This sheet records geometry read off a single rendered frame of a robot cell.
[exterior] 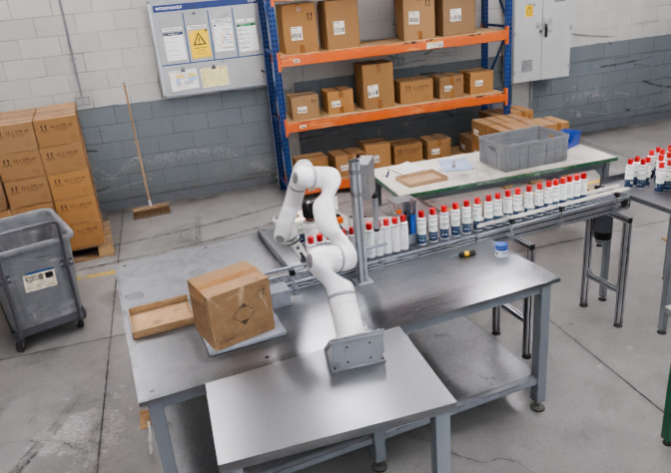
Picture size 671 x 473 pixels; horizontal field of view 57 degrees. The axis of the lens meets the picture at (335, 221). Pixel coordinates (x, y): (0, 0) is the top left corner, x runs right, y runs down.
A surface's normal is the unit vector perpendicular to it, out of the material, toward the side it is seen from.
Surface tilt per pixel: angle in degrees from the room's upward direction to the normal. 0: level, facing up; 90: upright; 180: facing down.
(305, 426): 0
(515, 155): 90
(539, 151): 90
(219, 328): 90
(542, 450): 0
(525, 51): 90
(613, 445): 0
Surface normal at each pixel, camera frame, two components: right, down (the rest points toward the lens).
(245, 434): -0.08, -0.93
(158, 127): 0.28, 0.33
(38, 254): 0.58, 0.31
